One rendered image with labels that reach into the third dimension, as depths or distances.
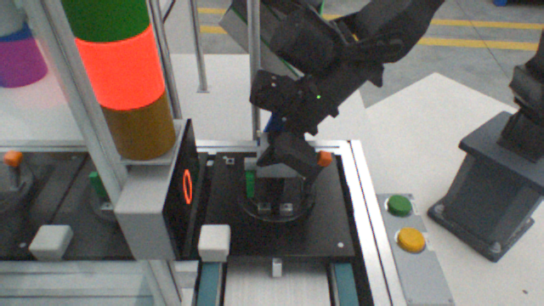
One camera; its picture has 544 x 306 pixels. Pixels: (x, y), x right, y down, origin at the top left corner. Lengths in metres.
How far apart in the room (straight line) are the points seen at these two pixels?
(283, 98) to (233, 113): 0.56
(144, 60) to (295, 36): 0.21
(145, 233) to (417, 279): 0.42
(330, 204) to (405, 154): 0.36
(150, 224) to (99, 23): 0.15
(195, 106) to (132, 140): 0.78
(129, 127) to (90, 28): 0.08
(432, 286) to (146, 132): 0.47
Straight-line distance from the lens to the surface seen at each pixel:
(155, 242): 0.33
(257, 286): 0.62
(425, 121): 1.09
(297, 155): 0.46
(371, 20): 0.47
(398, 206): 0.67
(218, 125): 0.99
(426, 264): 0.63
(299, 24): 0.44
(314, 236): 0.61
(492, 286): 0.79
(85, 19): 0.25
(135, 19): 0.26
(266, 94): 0.46
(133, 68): 0.27
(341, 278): 0.60
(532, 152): 0.72
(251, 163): 0.59
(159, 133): 0.30
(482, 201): 0.76
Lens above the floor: 1.46
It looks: 42 degrees down
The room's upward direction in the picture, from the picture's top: straight up
